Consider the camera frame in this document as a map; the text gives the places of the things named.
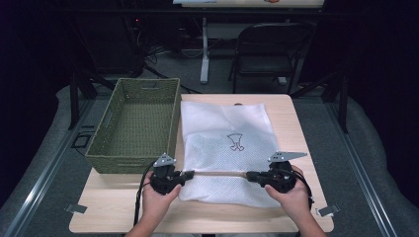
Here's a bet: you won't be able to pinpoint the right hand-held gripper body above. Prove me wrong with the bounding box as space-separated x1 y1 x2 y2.
261 150 308 195

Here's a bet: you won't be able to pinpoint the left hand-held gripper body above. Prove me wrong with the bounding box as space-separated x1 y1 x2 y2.
149 152 186 197

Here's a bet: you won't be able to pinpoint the white mesh laundry bag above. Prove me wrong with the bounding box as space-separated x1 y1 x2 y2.
179 100 284 209

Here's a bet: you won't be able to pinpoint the green woven basket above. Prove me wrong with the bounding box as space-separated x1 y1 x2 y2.
84 77 183 175

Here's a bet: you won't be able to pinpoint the person's left hand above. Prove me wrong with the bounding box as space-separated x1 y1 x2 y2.
140 170 183 225

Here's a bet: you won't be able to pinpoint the person's right hand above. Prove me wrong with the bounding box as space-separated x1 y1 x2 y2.
264 165 313 219

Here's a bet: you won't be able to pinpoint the grey metal table clamp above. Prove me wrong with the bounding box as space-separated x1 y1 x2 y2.
64 203 88 214
317 203 341 218

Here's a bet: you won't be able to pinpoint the black floor plate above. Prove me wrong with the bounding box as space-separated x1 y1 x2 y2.
70 124 96 149

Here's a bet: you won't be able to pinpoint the black metal stand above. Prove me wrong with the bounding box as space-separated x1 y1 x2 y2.
290 70 350 134
68 69 99 130

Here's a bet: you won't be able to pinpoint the white desk leg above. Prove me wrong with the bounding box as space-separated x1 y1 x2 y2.
200 17 210 85

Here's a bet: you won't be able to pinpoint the black folding chair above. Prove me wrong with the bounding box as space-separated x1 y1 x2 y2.
228 22 314 95

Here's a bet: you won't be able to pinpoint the right hand-held gripper cable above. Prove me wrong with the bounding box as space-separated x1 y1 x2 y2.
292 170 315 212

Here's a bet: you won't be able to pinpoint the metal floor rail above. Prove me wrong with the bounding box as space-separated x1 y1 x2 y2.
2 98 97 237
324 101 400 237

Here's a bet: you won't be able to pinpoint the floor cables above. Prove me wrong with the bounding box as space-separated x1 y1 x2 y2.
143 41 203 95

